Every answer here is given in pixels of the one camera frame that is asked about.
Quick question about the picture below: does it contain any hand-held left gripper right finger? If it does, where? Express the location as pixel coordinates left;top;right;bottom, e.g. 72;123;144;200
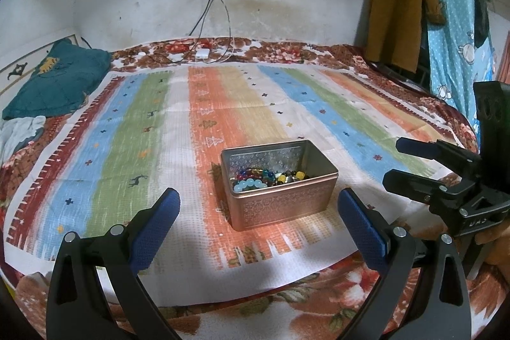
337;187;473;340

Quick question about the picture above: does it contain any black cable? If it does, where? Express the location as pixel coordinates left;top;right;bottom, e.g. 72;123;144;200
189;0;222;39

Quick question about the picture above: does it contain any yellow and dark bead bracelet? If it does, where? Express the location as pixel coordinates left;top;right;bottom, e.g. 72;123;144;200
274;169;310;186

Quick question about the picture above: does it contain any blue dotted printed cloth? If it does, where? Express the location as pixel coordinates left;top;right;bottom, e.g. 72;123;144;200
412;0;495;127

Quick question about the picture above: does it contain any printed pale mat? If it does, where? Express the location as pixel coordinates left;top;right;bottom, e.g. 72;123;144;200
0;27;82;96

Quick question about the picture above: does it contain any dark green hanging garment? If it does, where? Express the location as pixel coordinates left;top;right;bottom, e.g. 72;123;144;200
466;0;492;48

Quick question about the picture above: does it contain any copper tin box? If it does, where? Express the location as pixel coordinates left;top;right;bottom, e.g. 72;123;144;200
220;140;339;232

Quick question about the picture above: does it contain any teal pillow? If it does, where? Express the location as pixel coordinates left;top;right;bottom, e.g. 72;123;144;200
2;38;112;121

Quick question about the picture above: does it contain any red bead bracelet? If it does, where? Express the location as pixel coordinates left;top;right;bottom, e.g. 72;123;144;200
235;169;276;184

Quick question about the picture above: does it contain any white crumpled cloth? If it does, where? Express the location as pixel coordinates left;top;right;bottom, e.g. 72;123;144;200
0;116;47;166

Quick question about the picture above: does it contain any striped blanket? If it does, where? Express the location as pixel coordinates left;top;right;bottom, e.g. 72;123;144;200
3;63;479;305

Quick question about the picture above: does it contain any light blue bead bracelet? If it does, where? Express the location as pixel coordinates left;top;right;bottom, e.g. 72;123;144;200
232;177;267;194

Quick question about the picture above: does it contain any brown hanging garment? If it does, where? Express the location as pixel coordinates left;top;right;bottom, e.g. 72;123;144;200
366;0;447;75

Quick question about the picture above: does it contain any white cable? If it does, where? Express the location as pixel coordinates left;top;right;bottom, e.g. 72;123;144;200
207;0;236;64

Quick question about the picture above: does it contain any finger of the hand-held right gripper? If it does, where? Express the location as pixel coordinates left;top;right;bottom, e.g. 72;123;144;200
382;170;463;207
396;137;481;183

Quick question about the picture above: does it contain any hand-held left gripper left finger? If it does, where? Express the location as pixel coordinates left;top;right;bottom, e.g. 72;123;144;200
46;187;182;340

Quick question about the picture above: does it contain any person's right hand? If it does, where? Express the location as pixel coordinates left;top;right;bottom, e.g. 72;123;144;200
477;218;510;269

